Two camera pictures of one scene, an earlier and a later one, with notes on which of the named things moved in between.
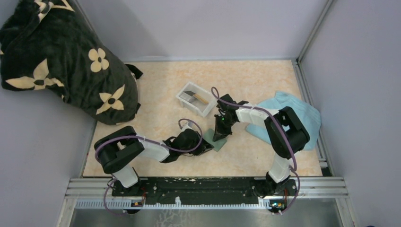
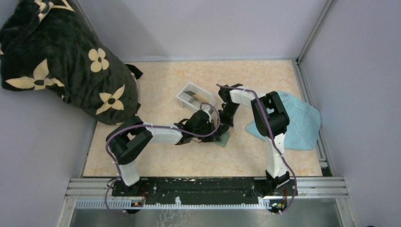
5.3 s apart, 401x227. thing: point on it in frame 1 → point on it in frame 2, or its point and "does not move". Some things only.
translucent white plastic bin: [196, 100] does not move
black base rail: [208, 190] does not move
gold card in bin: [200, 98] does not move
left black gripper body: [195, 152] → [207, 128]
